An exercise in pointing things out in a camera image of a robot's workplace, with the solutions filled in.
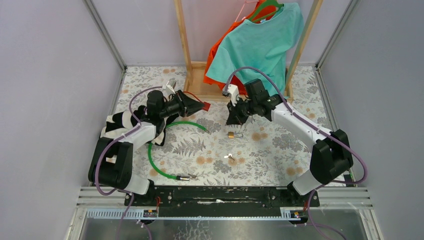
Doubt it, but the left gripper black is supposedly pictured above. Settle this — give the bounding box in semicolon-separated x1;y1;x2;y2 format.
158;89;204;119

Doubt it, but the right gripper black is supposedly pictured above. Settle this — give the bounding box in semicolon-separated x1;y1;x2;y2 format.
227;96;257;126

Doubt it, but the red cable lock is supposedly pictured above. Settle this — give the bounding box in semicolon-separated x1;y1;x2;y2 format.
183;91;211;112

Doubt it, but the brass padlock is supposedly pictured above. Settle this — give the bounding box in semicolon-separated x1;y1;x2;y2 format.
227;131;244;139

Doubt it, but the green cable lock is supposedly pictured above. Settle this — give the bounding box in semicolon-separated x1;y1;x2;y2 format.
147;121;212;182

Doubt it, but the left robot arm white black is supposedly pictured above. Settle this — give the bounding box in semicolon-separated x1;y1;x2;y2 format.
88;86;209;206

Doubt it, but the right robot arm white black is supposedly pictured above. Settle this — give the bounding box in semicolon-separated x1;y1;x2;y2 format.
222;79;353;206

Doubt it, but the wooden clothes rack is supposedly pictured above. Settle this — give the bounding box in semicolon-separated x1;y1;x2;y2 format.
174;0;323;103

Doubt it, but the floral table mat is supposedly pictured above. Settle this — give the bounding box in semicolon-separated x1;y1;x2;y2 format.
115;66;332;186

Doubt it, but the teal t-shirt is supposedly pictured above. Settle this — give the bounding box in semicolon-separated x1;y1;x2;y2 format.
203;2;304;96

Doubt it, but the black white striped cloth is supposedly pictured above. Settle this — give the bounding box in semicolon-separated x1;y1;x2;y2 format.
99;105;179;146

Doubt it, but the orange garment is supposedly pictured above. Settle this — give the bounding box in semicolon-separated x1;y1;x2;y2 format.
202;0;282;96

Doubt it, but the pink hanger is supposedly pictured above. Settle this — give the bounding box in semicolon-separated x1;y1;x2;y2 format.
234;0;259;22

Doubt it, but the green hanger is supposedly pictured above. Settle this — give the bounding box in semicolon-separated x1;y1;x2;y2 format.
248;0;285;23

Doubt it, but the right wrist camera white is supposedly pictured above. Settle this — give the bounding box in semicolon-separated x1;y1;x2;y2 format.
222;84;240;106

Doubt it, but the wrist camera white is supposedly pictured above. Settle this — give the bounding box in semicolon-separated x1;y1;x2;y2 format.
163;78;177;95
222;84;240;106

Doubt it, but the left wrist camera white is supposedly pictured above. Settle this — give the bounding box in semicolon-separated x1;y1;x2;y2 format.
163;78;177;95

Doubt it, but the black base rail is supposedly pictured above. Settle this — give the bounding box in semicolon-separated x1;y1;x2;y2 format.
124;185;320;218

